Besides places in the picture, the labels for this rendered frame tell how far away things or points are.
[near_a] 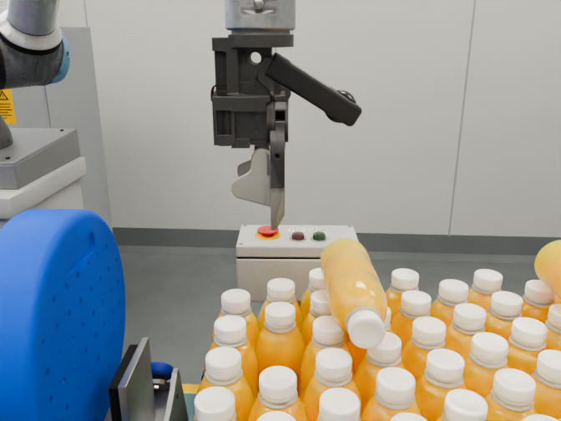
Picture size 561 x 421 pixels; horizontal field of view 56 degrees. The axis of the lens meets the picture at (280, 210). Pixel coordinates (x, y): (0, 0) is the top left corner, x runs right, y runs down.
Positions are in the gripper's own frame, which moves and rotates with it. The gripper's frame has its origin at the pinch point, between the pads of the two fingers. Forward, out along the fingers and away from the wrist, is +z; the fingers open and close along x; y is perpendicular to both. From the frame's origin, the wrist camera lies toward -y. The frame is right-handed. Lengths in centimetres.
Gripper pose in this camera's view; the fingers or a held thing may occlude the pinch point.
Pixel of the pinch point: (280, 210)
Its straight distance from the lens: 62.7
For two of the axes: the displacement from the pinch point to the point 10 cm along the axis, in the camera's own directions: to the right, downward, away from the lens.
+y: -10.0, 0.0, 0.1
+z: 0.0, 9.5, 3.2
